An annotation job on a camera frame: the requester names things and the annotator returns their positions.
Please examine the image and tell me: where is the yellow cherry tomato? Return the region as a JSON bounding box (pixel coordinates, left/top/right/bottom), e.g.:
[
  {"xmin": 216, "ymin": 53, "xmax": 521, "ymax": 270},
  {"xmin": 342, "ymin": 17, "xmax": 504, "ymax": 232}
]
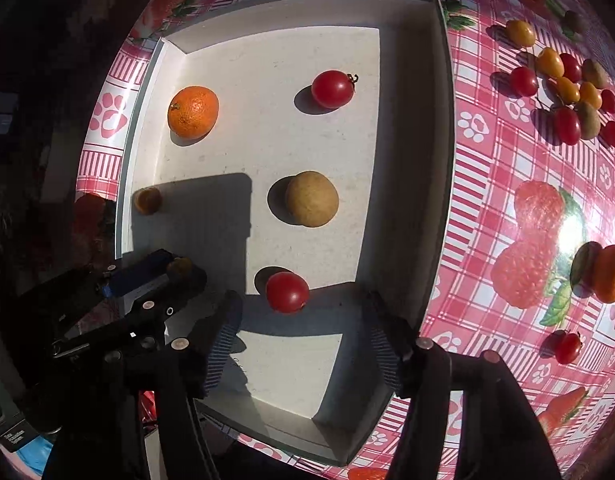
[
  {"xmin": 132, "ymin": 186, "xmax": 163, "ymax": 216},
  {"xmin": 580, "ymin": 81, "xmax": 603, "ymax": 110},
  {"xmin": 535, "ymin": 47, "xmax": 565, "ymax": 79},
  {"xmin": 505, "ymin": 20, "xmax": 536, "ymax": 49},
  {"xmin": 555, "ymin": 76, "xmax": 581, "ymax": 105}
]

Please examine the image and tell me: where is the brown longan table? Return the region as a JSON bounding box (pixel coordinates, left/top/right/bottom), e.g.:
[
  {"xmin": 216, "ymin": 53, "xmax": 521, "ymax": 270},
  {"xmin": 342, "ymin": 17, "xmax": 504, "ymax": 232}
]
[{"xmin": 284, "ymin": 170, "xmax": 339, "ymax": 228}]

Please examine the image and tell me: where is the large orange tangerine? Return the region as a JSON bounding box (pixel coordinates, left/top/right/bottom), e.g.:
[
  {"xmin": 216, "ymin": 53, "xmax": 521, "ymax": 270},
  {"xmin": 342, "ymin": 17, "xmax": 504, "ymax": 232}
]
[{"xmin": 593, "ymin": 245, "xmax": 615, "ymax": 304}]

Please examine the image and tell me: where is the brown longan cluster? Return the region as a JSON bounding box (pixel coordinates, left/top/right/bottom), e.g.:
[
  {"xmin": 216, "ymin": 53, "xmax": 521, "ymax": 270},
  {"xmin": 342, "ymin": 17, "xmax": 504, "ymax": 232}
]
[
  {"xmin": 574, "ymin": 101, "xmax": 600, "ymax": 140},
  {"xmin": 582, "ymin": 58, "xmax": 609, "ymax": 90}
]

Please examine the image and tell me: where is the pink strawberry patterned tablecloth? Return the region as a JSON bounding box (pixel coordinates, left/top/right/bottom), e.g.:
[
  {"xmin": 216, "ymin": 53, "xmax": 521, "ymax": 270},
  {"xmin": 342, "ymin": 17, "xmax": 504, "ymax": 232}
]
[{"xmin": 76, "ymin": 0, "xmax": 615, "ymax": 476}]

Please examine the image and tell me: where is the white rectangular tray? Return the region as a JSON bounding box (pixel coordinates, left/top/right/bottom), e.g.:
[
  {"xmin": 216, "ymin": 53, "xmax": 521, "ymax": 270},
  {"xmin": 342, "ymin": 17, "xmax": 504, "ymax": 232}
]
[{"xmin": 115, "ymin": 0, "xmax": 456, "ymax": 466}]

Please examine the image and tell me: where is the red cherry tomato right cluster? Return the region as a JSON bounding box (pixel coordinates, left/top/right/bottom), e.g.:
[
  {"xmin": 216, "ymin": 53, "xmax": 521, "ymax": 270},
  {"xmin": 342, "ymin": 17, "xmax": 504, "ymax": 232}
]
[{"xmin": 600, "ymin": 120, "xmax": 615, "ymax": 148}]

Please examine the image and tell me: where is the red cherry tomato cluster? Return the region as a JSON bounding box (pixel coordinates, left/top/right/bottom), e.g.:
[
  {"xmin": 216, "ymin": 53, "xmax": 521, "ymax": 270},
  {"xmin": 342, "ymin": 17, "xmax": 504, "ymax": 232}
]
[
  {"xmin": 600, "ymin": 120, "xmax": 615, "ymax": 148},
  {"xmin": 560, "ymin": 52, "xmax": 582, "ymax": 84}
]

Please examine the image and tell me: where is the red cherry tomato cluster centre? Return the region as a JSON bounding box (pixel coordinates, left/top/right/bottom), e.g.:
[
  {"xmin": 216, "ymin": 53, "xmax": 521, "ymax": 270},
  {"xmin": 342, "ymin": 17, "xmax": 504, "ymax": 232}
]
[{"xmin": 560, "ymin": 52, "xmax": 582, "ymax": 84}]

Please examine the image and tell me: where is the brown longan on leaf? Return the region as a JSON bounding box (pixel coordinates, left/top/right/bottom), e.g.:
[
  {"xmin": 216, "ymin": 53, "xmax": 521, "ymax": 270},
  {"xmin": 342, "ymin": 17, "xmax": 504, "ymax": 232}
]
[{"xmin": 561, "ymin": 10, "xmax": 584, "ymax": 35}]

